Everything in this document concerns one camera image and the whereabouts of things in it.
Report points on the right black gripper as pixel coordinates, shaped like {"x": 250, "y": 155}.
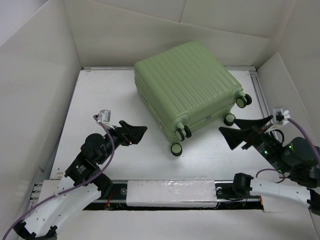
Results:
{"x": 252, "y": 130}

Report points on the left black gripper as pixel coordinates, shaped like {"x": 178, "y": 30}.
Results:
{"x": 132, "y": 134}

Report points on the green hard-shell suitcase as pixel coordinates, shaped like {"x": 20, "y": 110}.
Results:
{"x": 186, "y": 88}

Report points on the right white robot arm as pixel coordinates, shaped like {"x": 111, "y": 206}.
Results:
{"x": 303, "y": 193}

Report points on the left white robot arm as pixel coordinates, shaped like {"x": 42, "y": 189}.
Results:
{"x": 83, "y": 182}

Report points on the white foam block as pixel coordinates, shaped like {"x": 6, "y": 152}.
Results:
{"x": 199, "y": 193}

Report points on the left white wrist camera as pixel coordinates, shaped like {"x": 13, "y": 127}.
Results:
{"x": 103, "y": 117}

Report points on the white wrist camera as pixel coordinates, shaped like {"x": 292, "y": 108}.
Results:
{"x": 280, "y": 117}
{"x": 103, "y": 117}

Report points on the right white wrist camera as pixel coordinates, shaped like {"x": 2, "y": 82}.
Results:
{"x": 280, "y": 117}

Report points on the metal base rail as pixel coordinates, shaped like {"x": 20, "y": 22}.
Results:
{"x": 227, "y": 199}

